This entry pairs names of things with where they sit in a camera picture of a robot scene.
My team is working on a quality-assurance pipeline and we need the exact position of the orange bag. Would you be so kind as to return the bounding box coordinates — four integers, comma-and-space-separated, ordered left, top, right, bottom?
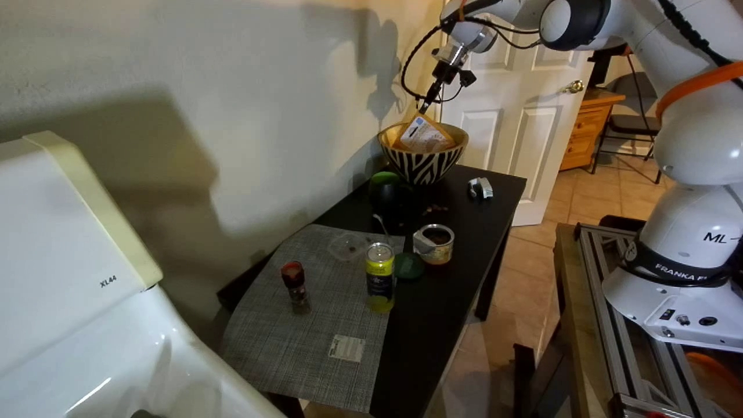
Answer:
393, 113, 457, 154

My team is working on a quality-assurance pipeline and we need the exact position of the zebra striped bowl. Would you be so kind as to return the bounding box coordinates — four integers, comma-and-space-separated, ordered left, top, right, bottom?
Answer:
378, 121, 469, 187

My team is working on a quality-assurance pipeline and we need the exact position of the white panel door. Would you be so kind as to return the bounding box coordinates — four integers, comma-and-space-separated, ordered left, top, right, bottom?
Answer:
438, 16, 596, 228

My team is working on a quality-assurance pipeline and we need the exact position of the small white clip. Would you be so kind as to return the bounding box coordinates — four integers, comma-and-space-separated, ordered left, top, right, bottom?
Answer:
467, 176, 495, 200

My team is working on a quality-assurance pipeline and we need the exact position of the dark green round container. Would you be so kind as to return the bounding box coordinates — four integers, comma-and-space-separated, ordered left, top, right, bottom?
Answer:
369, 171, 408, 220

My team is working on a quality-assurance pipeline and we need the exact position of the wooden drawer chest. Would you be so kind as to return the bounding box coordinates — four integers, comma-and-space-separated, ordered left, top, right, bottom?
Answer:
559, 88, 627, 172

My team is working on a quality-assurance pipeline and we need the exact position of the open tin can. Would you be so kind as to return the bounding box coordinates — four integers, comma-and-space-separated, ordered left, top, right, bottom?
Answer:
413, 224, 456, 266

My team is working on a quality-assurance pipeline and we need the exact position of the black folding chair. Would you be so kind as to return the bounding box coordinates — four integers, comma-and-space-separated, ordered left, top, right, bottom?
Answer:
590, 51, 666, 185

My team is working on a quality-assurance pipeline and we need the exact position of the dark green lid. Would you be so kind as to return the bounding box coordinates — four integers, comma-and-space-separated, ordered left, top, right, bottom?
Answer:
394, 252, 426, 282

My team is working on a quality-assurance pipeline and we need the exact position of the clear plastic lid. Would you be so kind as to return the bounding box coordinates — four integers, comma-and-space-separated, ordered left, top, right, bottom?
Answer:
327, 232, 370, 262

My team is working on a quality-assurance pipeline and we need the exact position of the yellow drink can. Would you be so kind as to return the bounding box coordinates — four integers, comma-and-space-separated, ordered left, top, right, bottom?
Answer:
365, 242, 396, 314

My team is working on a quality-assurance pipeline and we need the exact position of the red capped spice bottle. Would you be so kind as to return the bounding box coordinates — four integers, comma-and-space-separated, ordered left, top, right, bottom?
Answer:
280, 261, 312, 315

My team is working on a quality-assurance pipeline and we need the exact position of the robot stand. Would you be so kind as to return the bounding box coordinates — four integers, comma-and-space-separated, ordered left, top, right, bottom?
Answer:
513, 215, 743, 418

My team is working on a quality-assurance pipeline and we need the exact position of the grey woven placemat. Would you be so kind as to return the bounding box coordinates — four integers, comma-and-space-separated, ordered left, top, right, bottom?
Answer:
222, 224, 406, 414

